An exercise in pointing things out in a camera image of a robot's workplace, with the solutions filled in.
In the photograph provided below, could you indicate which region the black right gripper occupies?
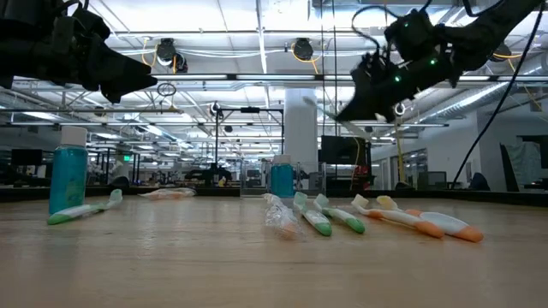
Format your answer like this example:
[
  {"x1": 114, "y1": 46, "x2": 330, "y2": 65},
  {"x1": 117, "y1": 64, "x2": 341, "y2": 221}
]
[{"x1": 335, "y1": 53, "x2": 462, "y2": 123}]

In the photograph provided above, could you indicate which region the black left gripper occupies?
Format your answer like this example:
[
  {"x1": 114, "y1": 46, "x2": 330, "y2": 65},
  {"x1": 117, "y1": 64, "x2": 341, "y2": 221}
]
[{"x1": 40, "y1": 6, "x2": 158, "y2": 104}]

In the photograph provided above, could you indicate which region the green and white toothbrush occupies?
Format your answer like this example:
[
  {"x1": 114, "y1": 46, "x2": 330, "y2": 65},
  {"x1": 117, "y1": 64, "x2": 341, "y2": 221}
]
[
  {"x1": 292, "y1": 191, "x2": 334, "y2": 238},
  {"x1": 313, "y1": 192, "x2": 366, "y2": 235},
  {"x1": 46, "y1": 188, "x2": 124, "y2": 227},
  {"x1": 301, "y1": 95, "x2": 386, "y2": 140}
]

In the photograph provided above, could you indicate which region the blue mouthwash bottle white cap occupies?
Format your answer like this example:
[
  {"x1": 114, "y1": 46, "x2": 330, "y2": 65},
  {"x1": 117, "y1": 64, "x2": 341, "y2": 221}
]
[
  {"x1": 48, "y1": 125, "x2": 89, "y2": 216},
  {"x1": 270, "y1": 154, "x2": 296, "y2": 199}
]

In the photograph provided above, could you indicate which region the orange and white toothbrush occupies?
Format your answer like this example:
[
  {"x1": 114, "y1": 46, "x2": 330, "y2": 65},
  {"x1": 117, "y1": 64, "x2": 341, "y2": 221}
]
[
  {"x1": 375, "y1": 194, "x2": 485, "y2": 244},
  {"x1": 350, "y1": 193, "x2": 446, "y2": 240}
]

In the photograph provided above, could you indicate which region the plastic-wrapped orange toothbrush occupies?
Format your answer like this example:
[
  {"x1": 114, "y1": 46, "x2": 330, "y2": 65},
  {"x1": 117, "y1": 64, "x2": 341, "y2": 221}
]
[
  {"x1": 137, "y1": 187, "x2": 198, "y2": 201},
  {"x1": 261, "y1": 192, "x2": 304, "y2": 240}
]

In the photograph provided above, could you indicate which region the black monitor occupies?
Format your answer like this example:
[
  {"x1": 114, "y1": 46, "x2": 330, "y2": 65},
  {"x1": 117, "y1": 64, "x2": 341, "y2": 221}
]
[{"x1": 318, "y1": 135, "x2": 372, "y2": 166}]

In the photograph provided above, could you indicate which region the white building pillar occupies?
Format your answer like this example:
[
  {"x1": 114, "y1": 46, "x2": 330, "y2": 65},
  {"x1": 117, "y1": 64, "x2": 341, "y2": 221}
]
[{"x1": 283, "y1": 87, "x2": 320, "y2": 175}]

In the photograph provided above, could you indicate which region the long ceiling light bar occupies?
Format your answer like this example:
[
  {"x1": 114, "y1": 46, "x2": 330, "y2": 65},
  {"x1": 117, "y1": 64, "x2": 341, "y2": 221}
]
[{"x1": 152, "y1": 73, "x2": 320, "y2": 82}]

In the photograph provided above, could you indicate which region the dark jacket on chair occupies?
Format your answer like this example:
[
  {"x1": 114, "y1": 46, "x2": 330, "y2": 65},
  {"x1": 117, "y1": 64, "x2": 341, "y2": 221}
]
[{"x1": 468, "y1": 171, "x2": 492, "y2": 192}]

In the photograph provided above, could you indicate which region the grey patterned curtain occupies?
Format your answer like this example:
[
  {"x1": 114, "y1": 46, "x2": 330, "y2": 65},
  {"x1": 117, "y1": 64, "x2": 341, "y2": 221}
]
[{"x1": 499, "y1": 140, "x2": 548, "y2": 189}]

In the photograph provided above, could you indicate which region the ceiling cable reel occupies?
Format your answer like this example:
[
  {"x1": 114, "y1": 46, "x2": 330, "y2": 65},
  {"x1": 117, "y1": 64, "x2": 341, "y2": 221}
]
[
  {"x1": 292, "y1": 37, "x2": 316, "y2": 62},
  {"x1": 489, "y1": 41, "x2": 514, "y2": 63},
  {"x1": 155, "y1": 37, "x2": 189, "y2": 74}
]

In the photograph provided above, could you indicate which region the yellow hanging cable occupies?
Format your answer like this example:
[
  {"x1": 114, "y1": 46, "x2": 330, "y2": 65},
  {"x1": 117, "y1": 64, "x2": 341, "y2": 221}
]
[{"x1": 394, "y1": 123, "x2": 406, "y2": 186}]

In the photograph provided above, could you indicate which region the black hanging cable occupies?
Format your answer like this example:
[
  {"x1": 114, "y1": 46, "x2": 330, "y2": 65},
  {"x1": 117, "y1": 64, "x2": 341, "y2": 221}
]
[{"x1": 319, "y1": 0, "x2": 340, "y2": 181}]

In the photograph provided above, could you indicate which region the silver ventilation duct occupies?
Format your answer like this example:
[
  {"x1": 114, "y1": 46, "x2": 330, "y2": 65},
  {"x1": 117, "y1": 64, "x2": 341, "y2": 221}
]
[{"x1": 417, "y1": 80, "x2": 517, "y2": 125}]

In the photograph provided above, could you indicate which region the long black arm cable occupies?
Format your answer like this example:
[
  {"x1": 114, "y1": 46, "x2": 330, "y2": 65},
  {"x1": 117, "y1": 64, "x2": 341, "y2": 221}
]
[{"x1": 451, "y1": 0, "x2": 548, "y2": 189}]

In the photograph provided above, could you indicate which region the black gantry frame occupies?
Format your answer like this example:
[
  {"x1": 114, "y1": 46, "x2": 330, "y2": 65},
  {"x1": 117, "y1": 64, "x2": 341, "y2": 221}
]
[{"x1": 212, "y1": 105, "x2": 286, "y2": 181}]

